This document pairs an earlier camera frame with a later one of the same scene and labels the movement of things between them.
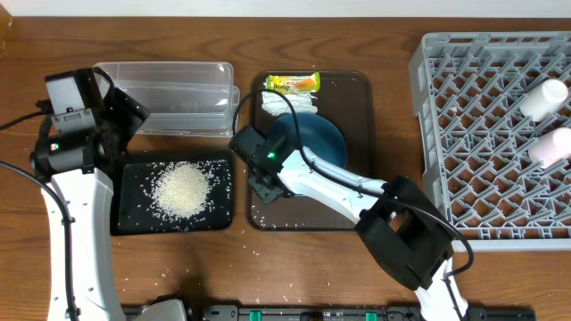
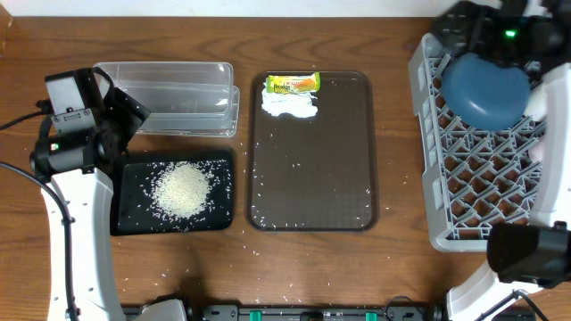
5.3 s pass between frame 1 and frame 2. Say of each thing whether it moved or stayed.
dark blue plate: moved
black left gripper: stayed
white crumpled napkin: stayed
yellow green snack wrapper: stayed
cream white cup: stayed
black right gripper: moved
